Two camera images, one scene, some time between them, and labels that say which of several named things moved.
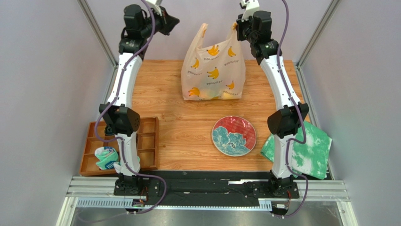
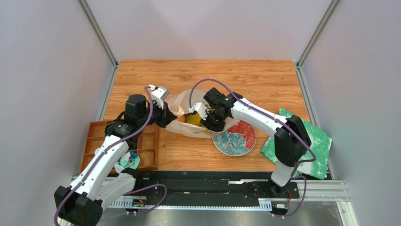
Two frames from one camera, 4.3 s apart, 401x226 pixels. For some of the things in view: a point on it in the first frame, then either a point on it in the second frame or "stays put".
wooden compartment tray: (148, 146) stays put
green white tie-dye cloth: (311, 157) stays put
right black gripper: (239, 28) → (209, 118)
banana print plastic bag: (215, 71) → (180, 101)
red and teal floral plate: (233, 135) stays put
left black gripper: (168, 22) → (166, 116)
